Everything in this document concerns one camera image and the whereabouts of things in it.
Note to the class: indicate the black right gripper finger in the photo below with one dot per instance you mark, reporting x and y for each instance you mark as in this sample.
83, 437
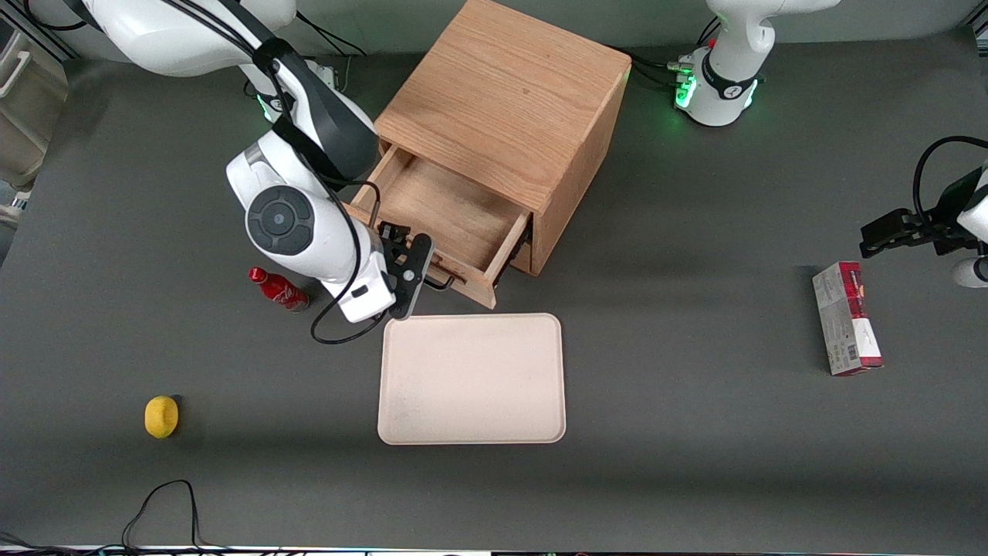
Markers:
413, 274
392, 234

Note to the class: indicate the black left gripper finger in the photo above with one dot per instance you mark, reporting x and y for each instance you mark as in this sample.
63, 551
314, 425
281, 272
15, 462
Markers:
888, 247
888, 222

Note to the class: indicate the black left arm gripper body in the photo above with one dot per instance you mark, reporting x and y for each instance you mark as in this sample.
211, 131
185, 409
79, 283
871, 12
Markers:
943, 222

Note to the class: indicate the wooden drawer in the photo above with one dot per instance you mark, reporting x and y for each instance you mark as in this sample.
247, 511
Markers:
448, 208

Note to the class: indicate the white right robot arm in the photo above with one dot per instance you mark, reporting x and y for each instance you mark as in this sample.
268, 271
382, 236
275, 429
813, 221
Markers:
301, 224

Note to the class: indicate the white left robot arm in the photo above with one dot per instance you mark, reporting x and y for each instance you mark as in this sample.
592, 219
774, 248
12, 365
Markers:
725, 69

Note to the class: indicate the wooden drawer cabinet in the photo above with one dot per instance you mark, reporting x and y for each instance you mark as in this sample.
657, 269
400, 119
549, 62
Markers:
502, 85

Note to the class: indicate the red and grey carton box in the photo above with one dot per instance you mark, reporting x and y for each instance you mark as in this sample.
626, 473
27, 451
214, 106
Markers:
845, 320

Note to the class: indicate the red cola bottle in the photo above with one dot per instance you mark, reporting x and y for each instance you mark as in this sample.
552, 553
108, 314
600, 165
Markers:
276, 289

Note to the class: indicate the cream rectangular plastic tray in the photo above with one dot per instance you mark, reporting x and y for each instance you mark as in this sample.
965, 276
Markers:
471, 378

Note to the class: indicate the yellow lemon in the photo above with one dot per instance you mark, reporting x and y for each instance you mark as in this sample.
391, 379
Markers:
160, 417

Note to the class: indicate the beige plastic bin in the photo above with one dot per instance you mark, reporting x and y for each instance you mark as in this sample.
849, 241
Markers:
27, 108

